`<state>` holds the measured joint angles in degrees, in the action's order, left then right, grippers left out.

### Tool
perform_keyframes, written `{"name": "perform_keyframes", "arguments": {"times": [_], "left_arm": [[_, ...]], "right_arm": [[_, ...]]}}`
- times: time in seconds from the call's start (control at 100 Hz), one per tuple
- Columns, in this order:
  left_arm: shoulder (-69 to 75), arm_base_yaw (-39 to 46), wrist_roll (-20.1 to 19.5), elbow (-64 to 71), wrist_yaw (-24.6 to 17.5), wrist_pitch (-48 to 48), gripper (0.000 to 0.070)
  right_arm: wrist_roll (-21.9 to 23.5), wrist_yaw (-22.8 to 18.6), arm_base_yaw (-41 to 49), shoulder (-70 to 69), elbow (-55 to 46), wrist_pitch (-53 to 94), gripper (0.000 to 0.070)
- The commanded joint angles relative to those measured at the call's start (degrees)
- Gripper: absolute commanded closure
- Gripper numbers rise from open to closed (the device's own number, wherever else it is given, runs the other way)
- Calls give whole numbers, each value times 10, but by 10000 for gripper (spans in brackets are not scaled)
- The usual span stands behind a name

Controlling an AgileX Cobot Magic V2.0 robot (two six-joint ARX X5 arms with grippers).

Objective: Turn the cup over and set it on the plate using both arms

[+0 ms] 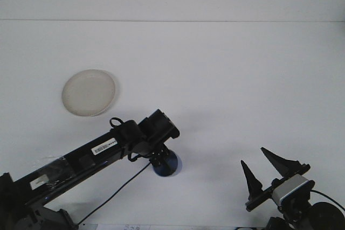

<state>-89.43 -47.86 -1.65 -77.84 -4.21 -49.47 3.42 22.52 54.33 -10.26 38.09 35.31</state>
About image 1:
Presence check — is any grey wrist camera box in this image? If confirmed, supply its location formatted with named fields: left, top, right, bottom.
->
left=271, top=173, right=316, bottom=207

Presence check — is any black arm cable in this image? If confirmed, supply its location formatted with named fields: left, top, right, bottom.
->
left=77, top=159, right=152, bottom=227
left=309, top=189, right=345, bottom=212

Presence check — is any white printed paper sheet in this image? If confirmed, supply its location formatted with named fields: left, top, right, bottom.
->
left=94, top=223, right=152, bottom=230

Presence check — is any pale round plate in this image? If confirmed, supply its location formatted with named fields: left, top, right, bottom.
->
left=61, top=68, right=118, bottom=118

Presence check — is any pale blue cup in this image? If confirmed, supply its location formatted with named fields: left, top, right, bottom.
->
left=153, top=152, right=183, bottom=178

